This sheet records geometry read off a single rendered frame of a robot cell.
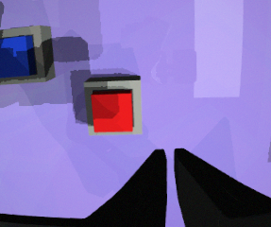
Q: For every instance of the blue button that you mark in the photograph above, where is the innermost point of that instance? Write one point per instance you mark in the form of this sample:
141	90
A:
26	55

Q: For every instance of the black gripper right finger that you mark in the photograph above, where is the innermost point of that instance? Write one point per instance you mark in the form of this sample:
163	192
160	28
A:
210	198

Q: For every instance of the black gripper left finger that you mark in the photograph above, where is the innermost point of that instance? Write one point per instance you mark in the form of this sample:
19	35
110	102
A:
140	202

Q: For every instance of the red button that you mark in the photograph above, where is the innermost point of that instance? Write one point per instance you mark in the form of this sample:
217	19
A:
114	105

